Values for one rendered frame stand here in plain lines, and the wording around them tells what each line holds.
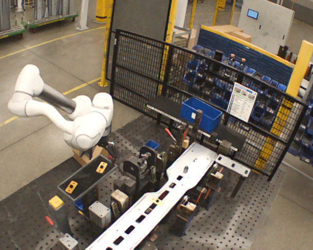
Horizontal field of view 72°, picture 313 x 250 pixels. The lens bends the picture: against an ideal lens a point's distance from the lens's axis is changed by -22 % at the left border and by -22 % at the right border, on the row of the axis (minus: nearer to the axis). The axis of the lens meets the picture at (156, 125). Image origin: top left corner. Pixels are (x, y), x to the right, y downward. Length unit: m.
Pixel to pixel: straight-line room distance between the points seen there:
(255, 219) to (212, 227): 0.39
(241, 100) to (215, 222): 0.98
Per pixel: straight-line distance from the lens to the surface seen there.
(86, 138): 1.08
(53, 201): 1.37
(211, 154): 1.99
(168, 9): 3.45
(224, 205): 2.09
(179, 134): 1.81
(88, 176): 1.47
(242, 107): 2.16
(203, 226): 1.91
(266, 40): 7.93
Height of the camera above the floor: 2.25
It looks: 36 degrees down
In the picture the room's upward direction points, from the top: 10 degrees clockwise
